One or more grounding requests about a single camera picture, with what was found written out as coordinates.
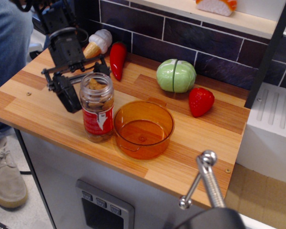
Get blue jeans leg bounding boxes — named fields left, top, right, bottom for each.
left=0, top=0, right=34, bottom=141

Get clear almond jar red label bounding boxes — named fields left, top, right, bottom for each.
left=80, top=73, right=114, bottom=143

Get orange transparent plastic pot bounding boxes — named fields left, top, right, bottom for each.
left=114, top=98, right=174, bottom=160

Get red toy chili pepper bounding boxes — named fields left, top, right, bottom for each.
left=110, top=42, right=127, bottom=81

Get green toy cabbage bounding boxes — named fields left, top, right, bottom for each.
left=156, top=59, right=197, bottom=93

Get toy salmon sushi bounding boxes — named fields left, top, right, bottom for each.
left=195, top=0, right=237, bottom=16

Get light wooden shelf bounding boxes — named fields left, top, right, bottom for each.
left=131, top=0, right=277, bottom=39

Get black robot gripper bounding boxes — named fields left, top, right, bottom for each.
left=42, top=27, right=111, bottom=113

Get beige suede shoe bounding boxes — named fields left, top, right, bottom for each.
left=0, top=137, right=28, bottom=208

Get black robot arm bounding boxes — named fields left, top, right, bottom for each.
left=13, top=0, right=110, bottom=113

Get white ribbed sink unit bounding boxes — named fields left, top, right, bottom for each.
left=236, top=83, right=286, bottom=182

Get red toy strawberry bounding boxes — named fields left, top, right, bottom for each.
left=189, top=87, right=215, bottom=117

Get toy ice cream cone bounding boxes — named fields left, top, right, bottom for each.
left=83, top=29, right=112, bottom=59

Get grey control panel with buttons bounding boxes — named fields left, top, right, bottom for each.
left=76, top=179, right=135, bottom=229

